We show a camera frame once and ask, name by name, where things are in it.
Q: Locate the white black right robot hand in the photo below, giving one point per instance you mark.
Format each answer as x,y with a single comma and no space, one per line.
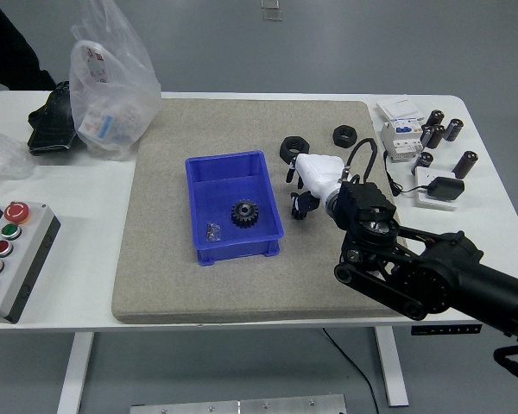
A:
321,172

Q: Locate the small black hex nut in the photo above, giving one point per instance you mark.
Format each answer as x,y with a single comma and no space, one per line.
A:
336,140

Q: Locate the small black gear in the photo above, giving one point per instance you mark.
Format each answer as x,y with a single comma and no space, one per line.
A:
298,213

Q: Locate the large black gear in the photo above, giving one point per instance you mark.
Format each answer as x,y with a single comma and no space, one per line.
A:
238,219

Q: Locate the blue plastic box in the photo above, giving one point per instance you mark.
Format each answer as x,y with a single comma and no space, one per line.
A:
224,190

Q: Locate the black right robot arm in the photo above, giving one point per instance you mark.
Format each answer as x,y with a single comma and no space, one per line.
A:
457,267

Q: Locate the large black hex nut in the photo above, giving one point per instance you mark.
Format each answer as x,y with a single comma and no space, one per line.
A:
285,148

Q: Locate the grey push-button control box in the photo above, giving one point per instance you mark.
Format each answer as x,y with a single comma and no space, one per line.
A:
30,267

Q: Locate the white circuit breaker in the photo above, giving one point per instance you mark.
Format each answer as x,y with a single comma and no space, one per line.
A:
399,138

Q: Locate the black cylindrical capacitor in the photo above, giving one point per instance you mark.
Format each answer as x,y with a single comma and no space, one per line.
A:
426,133
465,164
454,129
424,160
437,137
436,117

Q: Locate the white socket plate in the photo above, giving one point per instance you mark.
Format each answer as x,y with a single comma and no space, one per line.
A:
425,174

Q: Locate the clear packet of screws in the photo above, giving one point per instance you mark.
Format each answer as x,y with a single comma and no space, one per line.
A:
212,233

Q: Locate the black power adapter plug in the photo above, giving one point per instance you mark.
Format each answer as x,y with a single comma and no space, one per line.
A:
446,188

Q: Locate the grey-brown mat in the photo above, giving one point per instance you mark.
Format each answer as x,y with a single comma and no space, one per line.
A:
241,293

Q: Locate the clear floor fixture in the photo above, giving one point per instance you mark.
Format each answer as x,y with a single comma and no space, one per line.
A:
271,15

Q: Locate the black table control panel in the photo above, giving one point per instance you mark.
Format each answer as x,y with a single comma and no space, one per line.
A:
440,330

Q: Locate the white table leg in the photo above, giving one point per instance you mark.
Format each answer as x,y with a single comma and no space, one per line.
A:
75,371
390,366

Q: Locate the clear plastic bag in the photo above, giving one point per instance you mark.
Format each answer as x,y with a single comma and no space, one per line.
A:
112,86

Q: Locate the white blue small carton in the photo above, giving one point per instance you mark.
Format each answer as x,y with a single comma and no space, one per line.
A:
97,125

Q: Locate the black wrapped plastic part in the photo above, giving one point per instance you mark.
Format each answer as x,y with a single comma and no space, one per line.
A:
52,125

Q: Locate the red emergency stop button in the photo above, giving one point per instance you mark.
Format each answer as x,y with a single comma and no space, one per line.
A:
16,211

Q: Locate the green push button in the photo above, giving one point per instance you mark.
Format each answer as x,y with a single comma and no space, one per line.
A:
10,230

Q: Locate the crumpled clear plastic wrap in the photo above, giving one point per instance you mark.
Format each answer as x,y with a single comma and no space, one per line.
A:
0,159

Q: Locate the red push button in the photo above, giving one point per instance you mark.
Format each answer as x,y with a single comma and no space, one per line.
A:
2,248

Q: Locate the person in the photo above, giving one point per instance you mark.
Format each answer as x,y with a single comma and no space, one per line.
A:
4,43

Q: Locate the flat white switch panel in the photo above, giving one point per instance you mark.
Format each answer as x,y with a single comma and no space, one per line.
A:
395,107

